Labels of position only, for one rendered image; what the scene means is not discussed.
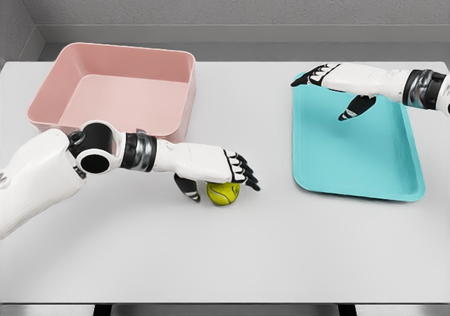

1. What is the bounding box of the blue plastic tray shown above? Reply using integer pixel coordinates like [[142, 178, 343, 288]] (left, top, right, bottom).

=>
[[292, 72, 426, 203]]

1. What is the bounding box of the yellow tennis ball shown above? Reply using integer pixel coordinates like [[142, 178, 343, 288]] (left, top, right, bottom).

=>
[[206, 182, 241, 207]]

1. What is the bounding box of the pink plastic basket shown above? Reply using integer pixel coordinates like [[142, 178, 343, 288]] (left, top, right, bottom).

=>
[[27, 42, 197, 144]]

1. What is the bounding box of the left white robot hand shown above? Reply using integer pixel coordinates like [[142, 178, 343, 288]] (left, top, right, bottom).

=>
[[174, 143, 262, 203]]

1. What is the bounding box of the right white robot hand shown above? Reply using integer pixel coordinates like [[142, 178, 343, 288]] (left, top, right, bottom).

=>
[[290, 63, 381, 122]]

